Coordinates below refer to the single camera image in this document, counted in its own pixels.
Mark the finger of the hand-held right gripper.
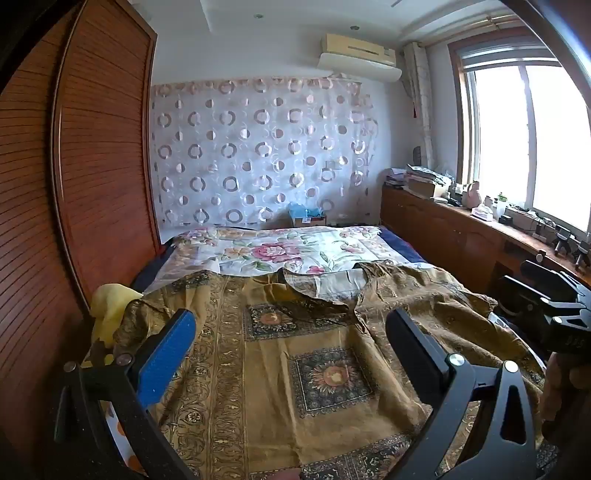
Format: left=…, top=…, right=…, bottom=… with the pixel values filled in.
left=521, top=261, right=578, bottom=291
left=501, top=275, right=555, bottom=320

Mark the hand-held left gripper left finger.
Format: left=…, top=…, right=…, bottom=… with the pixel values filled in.
left=54, top=308, right=199, bottom=480

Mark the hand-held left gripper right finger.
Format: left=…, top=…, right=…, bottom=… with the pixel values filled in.
left=385, top=308, right=536, bottom=480

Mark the brown patterned garment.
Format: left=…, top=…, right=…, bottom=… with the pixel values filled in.
left=113, top=260, right=548, bottom=480

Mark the person's right hand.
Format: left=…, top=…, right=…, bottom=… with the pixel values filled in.
left=541, top=353, right=591, bottom=435

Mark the black mini tripod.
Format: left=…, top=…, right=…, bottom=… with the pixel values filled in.
left=551, top=226, right=591, bottom=271

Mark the yellow plush toy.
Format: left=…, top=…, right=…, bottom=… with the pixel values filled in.
left=90, top=284, right=144, bottom=365

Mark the orange print bedsheet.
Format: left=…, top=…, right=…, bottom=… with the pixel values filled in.
left=99, top=401, right=148, bottom=480

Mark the wooden sideboard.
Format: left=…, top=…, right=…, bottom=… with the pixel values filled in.
left=381, top=182, right=591, bottom=296

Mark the window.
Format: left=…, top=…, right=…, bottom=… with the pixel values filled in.
left=448, top=18, right=591, bottom=241

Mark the stack of books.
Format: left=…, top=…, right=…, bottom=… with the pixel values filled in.
left=384, top=164, right=451, bottom=199

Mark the wooden wardrobe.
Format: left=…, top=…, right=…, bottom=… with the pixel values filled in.
left=0, top=0, right=162, bottom=480

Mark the pale window curtain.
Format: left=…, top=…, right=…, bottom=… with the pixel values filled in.
left=402, top=41, right=437, bottom=169

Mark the circle patterned sheer curtain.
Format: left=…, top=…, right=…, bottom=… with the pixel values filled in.
left=150, top=76, right=384, bottom=229

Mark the wall air conditioner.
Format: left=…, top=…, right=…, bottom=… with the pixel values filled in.
left=318, top=32, right=403, bottom=83

